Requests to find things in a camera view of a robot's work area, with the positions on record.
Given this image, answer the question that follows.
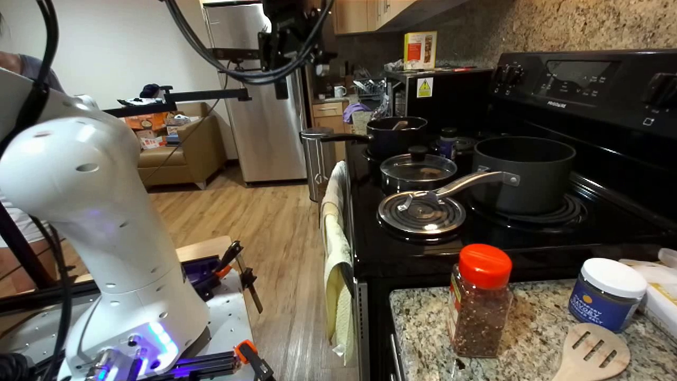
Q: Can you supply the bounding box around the yellow red card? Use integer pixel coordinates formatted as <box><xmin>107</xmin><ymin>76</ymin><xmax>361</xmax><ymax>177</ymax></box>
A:
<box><xmin>402</xmin><ymin>30</ymin><xmax>439</xmax><ymax>71</ymax></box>

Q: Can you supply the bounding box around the large grey saucepan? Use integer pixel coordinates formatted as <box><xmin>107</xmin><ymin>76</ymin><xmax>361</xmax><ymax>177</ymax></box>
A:
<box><xmin>398</xmin><ymin>133</ymin><xmax>578</xmax><ymax>217</ymax></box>

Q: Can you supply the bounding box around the black orange bar clamp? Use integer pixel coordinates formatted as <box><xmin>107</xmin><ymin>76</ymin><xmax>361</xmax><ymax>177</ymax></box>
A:
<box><xmin>167</xmin><ymin>338</ymin><xmax>279</xmax><ymax>381</ymax></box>
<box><xmin>188</xmin><ymin>240</ymin><xmax>266</xmax><ymax>316</ymax></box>

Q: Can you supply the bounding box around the slotted wooden spatula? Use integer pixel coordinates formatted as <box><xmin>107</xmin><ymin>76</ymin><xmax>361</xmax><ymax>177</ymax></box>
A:
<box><xmin>549</xmin><ymin>321</ymin><xmax>633</xmax><ymax>381</ymax></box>

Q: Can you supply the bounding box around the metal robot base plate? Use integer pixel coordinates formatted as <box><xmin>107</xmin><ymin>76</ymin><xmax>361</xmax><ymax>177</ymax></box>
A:
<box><xmin>0</xmin><ymin>290</ymin><xmax>258</xmax><ymax>381</ymax></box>

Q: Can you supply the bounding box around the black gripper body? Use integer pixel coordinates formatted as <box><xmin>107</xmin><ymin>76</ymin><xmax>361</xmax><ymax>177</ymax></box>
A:
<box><xmin>259</xmin><ymin>0</ymin><xmax>326</xmax><ymax>102</ymax></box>

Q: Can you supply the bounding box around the small dark blue bottle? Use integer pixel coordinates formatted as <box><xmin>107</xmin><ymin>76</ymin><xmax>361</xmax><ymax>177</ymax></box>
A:
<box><xmin>436</xmin><ymin>124</ymin><xmax>460</xmax><ymax>161</ymax></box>

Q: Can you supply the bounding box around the black camera boom bar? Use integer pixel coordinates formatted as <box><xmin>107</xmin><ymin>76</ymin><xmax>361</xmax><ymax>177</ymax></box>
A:
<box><xmin>103</xmin><ymin>85</ymin><xmax>252</xmax><ymax>118</ymax></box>

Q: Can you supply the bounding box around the wooden board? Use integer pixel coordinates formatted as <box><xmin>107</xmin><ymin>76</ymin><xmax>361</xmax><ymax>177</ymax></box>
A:
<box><xmin>173</xmin><ymin>234</ymin><xmax>235</xmax><ymax>267</ymax></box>

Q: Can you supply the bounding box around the steel rimmed flat pan lid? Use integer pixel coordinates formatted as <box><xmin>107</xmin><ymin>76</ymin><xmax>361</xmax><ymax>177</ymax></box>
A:
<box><xmin>377</xmin><ymin>188</ymin><xmax>469</xmax><ymax>243</ymax></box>

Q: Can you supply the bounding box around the black electric stove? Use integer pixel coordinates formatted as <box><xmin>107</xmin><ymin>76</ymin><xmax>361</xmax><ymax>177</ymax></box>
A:
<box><xmin>346</xmin><ymin>49</ymin><xmax>677</xmax><ymax>381</ymax></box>

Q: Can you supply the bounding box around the brown armchair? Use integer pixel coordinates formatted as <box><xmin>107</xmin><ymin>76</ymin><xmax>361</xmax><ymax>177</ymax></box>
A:
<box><xmin>124</xmin><ymin>102</ymin><xmax>228</xmax><ymax>190</ymax></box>

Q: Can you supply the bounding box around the pot with glass lid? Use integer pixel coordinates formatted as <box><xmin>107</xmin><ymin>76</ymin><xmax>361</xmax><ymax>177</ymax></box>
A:
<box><xmin>378</xmin><ymin>143</ymin><xmax>460</xmax><ymax>195</ymax></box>

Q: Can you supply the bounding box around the blue jar white lid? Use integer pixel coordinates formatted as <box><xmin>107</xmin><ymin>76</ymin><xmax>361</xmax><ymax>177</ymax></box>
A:
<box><xmin>567</xmin><ymin>257</ymin><xmax>649</xmax><ymax>334</ymax></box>

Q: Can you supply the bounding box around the stainless steel refrigerator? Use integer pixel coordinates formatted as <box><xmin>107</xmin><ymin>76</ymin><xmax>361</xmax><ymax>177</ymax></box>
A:
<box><xmin>200</xmin><ymin>3</ymin><xmax>308</xmax><ymax>187</ymax></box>

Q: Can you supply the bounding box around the red lid spice jar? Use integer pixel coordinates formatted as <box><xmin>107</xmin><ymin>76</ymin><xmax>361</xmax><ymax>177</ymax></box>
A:
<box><xmin>448</xmin><ymin>241</ymin><xmax>514</xmax><ymax>360</ymax></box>

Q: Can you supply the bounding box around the black depth sensor bar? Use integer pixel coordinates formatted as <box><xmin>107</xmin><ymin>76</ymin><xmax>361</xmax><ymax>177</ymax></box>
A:
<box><xmin>210</xmin><ymin>47</ymin><xmax>264</xmax><ymax>64</ymax></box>

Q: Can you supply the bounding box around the steel trash can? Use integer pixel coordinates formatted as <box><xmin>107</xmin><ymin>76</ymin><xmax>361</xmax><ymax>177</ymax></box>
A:
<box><xmin>303</xmin><ymin>127</ymin><xmax>333</xmax><ymax>205</ymax></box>

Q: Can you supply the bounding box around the black pot with handle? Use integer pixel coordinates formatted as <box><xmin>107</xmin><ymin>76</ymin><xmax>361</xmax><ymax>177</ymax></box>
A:
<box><xmin>320</xmin><ymin>115</ymin><xmax>429</xmax><ymax>161</ymax></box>

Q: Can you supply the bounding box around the black box appliance yellow sticker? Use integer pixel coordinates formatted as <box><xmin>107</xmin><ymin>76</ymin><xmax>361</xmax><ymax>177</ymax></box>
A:
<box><xmin>404</xmin><ymin>67</ymin><xmax>495</xmax><ymax>135</ymax></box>

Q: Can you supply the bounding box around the cream kitchen towel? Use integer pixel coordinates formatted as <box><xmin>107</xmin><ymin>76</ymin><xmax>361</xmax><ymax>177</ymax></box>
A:
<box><xmin>320</xmin><ymin>159</ymin><xmax>357</xmax><ymax>357</ymax></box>

